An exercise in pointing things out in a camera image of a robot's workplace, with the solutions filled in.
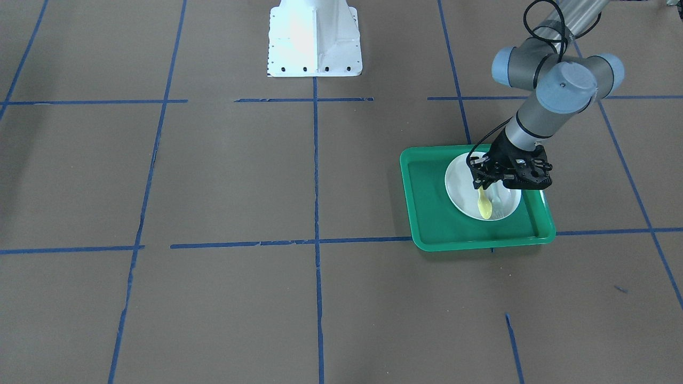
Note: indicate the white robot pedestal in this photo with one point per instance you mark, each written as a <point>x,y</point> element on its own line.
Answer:
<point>314,38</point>

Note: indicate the yellow plastic spoon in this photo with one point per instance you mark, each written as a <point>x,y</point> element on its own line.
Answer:
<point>485,206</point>

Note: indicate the clear plastic fork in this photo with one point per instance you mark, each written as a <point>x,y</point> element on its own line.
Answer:
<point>499,201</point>

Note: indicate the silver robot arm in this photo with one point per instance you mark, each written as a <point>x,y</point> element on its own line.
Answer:
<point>560,87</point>

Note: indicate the green plastic tray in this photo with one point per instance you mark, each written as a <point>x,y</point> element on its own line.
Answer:
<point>437,224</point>

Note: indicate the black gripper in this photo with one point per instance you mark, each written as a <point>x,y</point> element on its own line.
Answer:
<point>500,151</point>

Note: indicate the white round plate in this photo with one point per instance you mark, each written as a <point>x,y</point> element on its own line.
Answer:
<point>460,190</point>

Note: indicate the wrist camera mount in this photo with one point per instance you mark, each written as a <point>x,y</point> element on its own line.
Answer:
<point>528,170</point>

